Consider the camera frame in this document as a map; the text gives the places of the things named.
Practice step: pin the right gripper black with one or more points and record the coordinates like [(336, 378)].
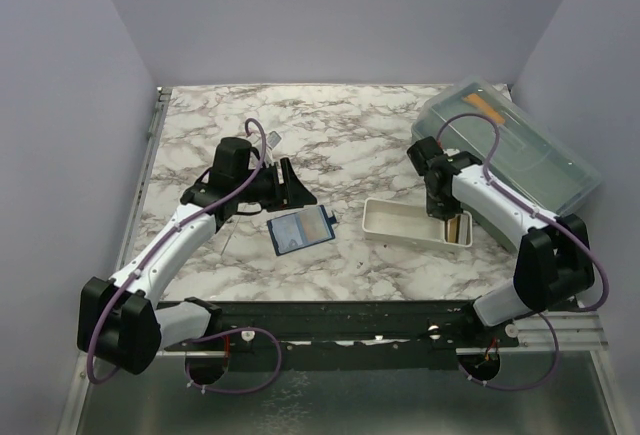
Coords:
[(443, 212)]

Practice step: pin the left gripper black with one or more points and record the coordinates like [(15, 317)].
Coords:
[(294, 194)]

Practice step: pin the blue leather card holder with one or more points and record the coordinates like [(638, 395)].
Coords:
[(287, 235)]

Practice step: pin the gold credit card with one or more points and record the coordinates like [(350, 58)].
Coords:
[(314, 227)]

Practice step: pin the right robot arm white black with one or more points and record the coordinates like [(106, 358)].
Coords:
[(552, 264)]

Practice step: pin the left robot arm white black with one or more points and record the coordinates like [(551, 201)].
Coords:
[(120, 319)]

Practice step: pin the gold striped card in tray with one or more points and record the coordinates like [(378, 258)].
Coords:
[(452, 230)]

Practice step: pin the orange item inside box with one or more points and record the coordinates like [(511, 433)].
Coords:
[(484, 107)]

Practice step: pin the white plastic tray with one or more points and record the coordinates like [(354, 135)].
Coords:
[(408, 225)]

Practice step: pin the grey lidded storage box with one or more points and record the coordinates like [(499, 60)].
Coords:
[(528, 159)]

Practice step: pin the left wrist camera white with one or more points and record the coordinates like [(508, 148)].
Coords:
[(273, 138)]

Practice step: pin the yellow black handled screwdriver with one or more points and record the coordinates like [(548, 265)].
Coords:
[(229, 237)]

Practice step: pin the black mounting rail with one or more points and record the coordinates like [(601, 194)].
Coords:
[(354, 335)]

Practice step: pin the aluminium extrusion rail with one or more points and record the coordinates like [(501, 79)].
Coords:
[(555, 330)]

